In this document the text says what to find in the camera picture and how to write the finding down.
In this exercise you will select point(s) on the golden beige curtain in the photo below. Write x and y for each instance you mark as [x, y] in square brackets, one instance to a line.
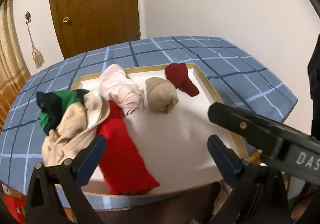
[10, 59]

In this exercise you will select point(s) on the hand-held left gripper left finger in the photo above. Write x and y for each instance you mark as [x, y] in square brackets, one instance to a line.
[93, 156]

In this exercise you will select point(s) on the pale pink underwear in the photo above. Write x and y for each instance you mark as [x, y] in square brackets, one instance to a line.
[115, 81]

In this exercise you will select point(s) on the beige underwear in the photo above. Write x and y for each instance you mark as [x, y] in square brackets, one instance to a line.
[70, 126]

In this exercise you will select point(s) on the small dark red underwear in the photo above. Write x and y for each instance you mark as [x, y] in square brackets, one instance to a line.
[178, 74]

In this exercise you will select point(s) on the brown wooden door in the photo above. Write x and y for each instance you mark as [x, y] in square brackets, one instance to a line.
[100, 2]

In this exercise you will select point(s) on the blue plaid bedsheet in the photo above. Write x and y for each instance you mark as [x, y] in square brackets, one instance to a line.
[225, 59]

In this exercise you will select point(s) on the bright red underwear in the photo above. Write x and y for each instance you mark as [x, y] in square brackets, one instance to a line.
[120, 144]

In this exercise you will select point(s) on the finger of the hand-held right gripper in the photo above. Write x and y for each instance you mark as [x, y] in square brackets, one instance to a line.
[240, 124]

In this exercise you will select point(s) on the green and black underwear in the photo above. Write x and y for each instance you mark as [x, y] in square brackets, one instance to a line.
[65, 98]

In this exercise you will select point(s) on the brass door knob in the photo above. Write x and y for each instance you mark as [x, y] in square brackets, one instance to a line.
[66, 20]

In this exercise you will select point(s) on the white drawer with wooden rim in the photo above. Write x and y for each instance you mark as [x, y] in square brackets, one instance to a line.
[175, 126]

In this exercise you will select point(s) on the metal wall hook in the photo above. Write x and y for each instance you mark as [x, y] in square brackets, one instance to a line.
[27, 16]

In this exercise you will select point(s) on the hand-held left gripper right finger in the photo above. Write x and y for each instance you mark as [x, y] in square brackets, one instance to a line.
[221, 156]

